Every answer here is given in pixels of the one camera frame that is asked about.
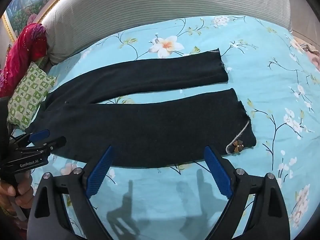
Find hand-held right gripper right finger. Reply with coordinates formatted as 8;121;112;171
204;145;290;240

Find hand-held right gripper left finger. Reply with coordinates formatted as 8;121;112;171
27;145;115;240

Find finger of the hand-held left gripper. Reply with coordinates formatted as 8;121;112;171
10;129;50;148
15;136;67;156

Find black pants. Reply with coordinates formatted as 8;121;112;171
25;48;257;168

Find person's left hand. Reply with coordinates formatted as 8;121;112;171
0;175;34;213

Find green checkered pillow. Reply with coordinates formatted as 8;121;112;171
7;62;57;130

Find red sequined cloth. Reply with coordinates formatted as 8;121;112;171
0;23;48;98

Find blue floral bedsheet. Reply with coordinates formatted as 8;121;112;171
10;15;320;240

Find gold framed landscape painting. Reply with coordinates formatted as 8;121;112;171
2;0;83;43

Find pink patterned cloth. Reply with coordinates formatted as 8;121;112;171
292;35;320;70

